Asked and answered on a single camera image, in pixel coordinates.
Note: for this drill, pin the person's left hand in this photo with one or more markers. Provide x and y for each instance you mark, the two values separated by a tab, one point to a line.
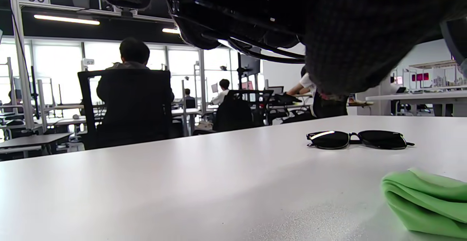
357	33

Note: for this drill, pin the black square sunglasses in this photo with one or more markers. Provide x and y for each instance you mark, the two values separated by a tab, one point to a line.
330	140

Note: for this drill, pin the green cleaning cloth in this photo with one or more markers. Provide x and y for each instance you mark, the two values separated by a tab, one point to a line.
427	201

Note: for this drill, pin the pink lit screen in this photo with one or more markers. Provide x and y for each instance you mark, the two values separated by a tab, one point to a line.
419	77

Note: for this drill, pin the long white table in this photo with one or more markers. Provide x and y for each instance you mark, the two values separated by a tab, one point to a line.
419	96

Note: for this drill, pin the black monitor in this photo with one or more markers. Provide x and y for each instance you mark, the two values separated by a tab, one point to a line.
250	64

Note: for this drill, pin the ceiling light tube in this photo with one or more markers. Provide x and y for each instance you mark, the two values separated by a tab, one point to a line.
169	31
65	19

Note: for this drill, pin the dark grey desk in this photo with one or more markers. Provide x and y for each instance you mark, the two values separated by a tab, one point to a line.
33	138

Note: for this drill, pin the metal rig frame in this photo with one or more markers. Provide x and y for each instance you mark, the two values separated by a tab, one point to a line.
21	69

